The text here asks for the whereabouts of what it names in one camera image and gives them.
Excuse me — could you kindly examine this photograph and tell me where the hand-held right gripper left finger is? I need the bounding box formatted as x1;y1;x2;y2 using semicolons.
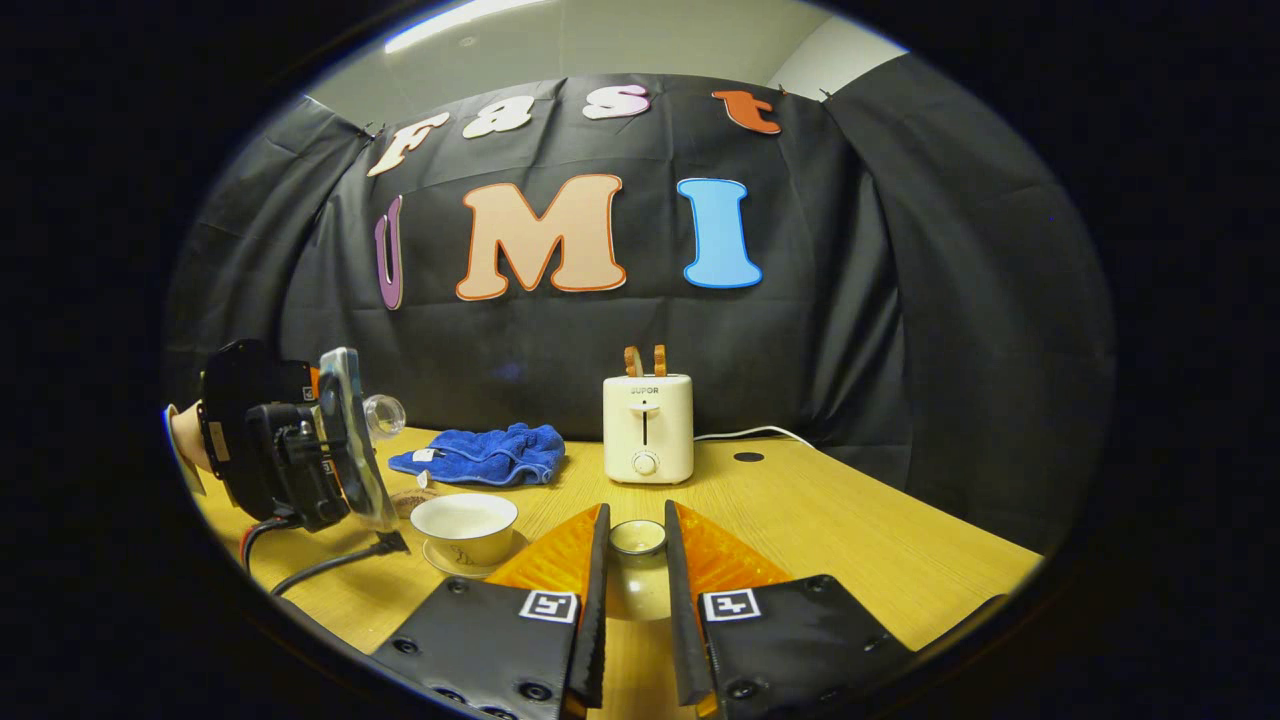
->
370;503;611;720

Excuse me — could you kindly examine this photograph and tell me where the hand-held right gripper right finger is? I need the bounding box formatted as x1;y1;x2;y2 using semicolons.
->
665;500;916;720

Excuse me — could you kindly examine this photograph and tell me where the clear plastic water bottle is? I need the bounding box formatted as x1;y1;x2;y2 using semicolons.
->
362;395;407;441

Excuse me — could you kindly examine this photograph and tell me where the cream ceramic teacup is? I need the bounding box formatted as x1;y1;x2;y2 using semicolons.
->
410;493;519;569

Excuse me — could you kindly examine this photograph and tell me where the cream ceramic saucer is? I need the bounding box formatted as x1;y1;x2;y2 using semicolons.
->
422;530;531;579

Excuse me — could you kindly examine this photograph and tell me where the white toaster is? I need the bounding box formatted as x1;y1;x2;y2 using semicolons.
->
603;374;695;486

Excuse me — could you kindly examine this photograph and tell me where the blue towel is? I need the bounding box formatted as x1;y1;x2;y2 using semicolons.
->
388;423;567;488

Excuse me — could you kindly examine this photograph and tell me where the black backdrop cloth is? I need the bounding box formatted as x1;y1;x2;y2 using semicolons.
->
165;55;1116;551

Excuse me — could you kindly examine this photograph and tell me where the red gripper cable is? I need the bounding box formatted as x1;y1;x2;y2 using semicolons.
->
238;515;301;573

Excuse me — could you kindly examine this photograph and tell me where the white toaster cable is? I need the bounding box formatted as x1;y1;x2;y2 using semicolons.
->
693;427;816;453

